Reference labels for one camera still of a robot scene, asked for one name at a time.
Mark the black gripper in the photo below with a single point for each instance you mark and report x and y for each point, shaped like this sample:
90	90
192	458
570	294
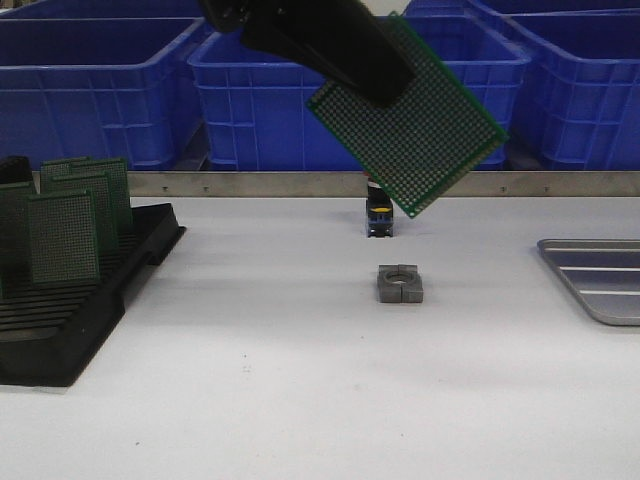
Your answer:
341	40

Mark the green perforated circuit board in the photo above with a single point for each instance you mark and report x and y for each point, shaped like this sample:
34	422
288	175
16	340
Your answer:
426	141
62	238
98	184

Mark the rear right green circuit board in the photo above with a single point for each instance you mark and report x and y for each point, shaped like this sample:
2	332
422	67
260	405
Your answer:
116	170

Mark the rear left green circuit board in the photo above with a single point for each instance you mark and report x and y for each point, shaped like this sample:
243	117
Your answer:
57	168

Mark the silver metal tray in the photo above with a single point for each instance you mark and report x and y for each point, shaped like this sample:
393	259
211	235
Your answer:
601	274

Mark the black slotted board rack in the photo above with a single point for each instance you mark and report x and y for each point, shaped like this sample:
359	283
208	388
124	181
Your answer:
49	333

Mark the rear right blue crate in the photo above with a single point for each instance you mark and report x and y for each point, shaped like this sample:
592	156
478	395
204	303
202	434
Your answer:
514	7

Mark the centre blue plastic crate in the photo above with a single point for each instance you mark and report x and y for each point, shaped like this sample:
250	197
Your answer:
254	104

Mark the blue plastic crate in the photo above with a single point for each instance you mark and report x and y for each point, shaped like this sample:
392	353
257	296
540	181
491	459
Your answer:
578	107
103	88
254	104

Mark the red emergency stop button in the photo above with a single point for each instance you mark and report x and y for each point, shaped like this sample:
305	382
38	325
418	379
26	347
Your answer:
379	210

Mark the right blue plastic crate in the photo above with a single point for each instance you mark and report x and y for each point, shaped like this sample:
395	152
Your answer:
578	107

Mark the grey square mounting block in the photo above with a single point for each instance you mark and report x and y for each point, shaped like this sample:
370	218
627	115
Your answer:
399	283

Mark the left blue plastic crate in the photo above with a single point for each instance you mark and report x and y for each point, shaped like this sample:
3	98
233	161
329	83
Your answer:
103	88

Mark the rear left blue crate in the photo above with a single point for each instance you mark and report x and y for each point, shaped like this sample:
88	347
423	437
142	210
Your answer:
77	9

